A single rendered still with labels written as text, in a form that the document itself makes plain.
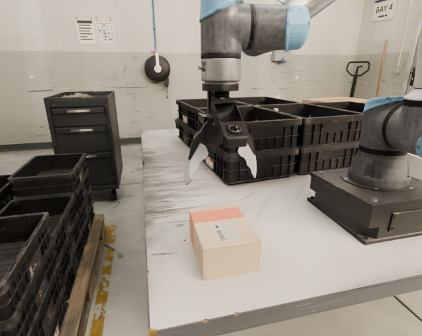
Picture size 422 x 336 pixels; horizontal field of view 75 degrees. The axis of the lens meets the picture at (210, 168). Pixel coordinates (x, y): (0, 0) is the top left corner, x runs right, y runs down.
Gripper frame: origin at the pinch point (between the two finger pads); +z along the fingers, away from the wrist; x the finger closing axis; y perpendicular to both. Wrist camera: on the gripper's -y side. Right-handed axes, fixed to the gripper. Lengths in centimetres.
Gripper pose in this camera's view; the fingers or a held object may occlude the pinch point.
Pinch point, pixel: (222, 183)
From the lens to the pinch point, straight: 57.8
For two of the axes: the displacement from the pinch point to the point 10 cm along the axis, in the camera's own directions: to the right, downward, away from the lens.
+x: -9.7, 0.8, -2.2
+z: 0.0, 9.4, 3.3
